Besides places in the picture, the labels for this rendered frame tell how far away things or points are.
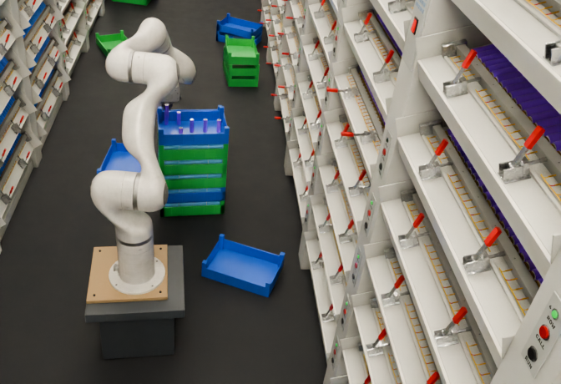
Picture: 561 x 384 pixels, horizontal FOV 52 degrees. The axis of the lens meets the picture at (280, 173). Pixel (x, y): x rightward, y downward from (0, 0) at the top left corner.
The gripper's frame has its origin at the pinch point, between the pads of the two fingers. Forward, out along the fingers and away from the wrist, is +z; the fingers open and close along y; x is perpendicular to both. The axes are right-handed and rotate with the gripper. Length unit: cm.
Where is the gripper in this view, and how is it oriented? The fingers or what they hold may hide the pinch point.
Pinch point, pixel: (166, 104)
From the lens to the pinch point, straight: 255.2
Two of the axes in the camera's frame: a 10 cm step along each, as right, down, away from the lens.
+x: -1.4, -8.7, 4.7
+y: 9.7, -0.3, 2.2
